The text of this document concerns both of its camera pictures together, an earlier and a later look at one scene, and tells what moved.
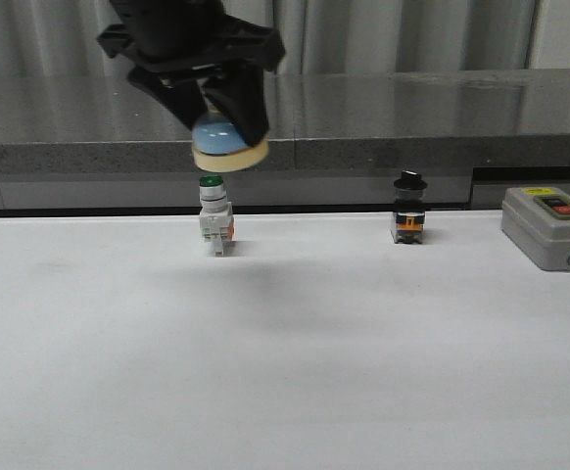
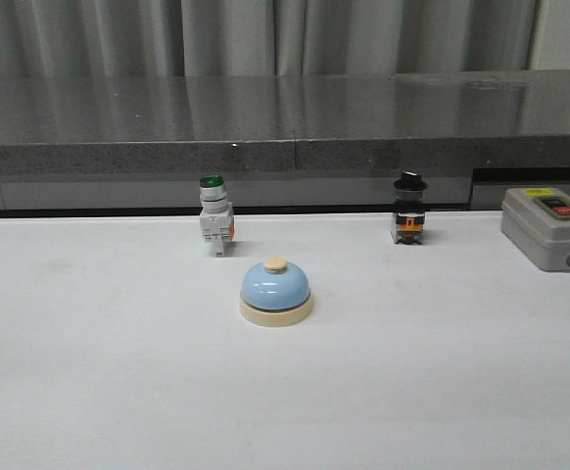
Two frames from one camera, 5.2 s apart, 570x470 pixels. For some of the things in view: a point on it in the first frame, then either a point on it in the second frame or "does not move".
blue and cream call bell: [216, 146] → [276, 294]
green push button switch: [215, 213] does not move
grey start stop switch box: [551, 227] does not move
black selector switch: [408, 211] does not move
